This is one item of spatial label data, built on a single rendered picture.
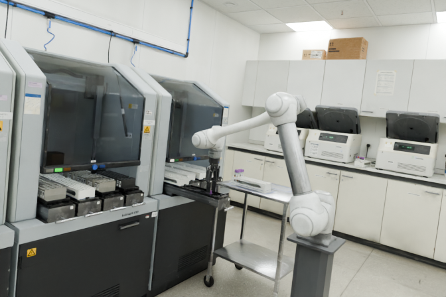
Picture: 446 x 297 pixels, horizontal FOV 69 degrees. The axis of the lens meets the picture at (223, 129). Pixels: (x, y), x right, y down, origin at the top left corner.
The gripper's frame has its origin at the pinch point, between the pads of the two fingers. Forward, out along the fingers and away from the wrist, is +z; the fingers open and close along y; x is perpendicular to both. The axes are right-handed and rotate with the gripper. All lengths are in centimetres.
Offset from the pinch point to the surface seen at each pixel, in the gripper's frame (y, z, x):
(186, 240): -9, 48, -24
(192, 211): -12.8, 26.1, -24.3
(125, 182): 45, -1, -32
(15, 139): 108, -28, -36
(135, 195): 44, 6, -25
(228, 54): -207, -131, -146
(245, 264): -28, 57, 19
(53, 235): 92, 18, -25
